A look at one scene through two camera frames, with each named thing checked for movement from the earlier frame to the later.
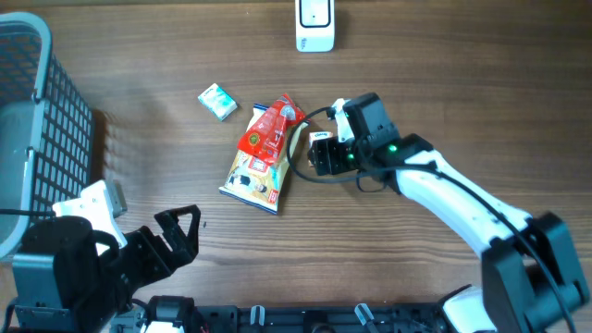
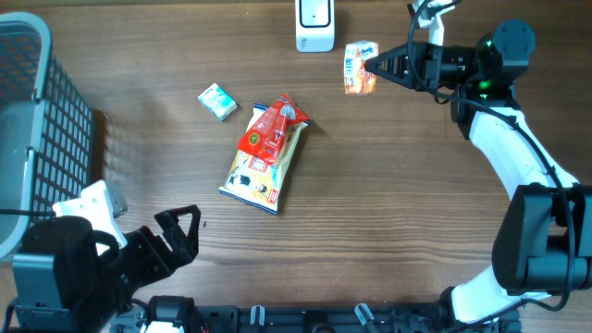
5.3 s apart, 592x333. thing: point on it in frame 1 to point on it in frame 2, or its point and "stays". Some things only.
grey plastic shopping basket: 47,141 stays
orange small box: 318,135 to 357,79
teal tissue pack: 217,101 stays
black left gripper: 164,263 stays
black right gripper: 328,150 to 405,77
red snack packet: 265,137 stays
